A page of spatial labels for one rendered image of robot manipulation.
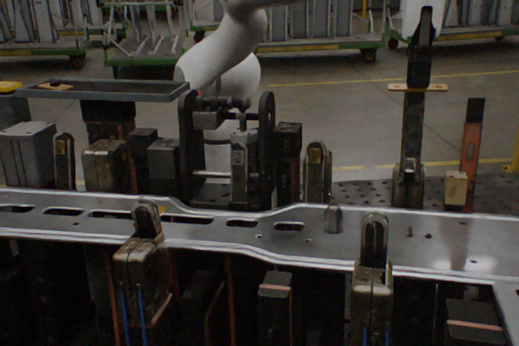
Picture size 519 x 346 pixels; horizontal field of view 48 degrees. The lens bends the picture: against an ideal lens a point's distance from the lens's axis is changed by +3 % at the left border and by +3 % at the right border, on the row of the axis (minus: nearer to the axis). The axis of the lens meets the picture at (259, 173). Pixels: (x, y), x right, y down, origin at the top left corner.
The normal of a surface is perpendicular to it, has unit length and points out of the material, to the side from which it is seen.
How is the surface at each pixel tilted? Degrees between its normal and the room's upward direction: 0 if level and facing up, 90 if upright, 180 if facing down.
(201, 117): 90
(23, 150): 90
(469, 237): 0
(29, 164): 90
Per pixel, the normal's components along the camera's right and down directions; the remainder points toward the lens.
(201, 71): -0.50, 0.24
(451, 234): -0.03, -0.93
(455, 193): -0.21, 0.36
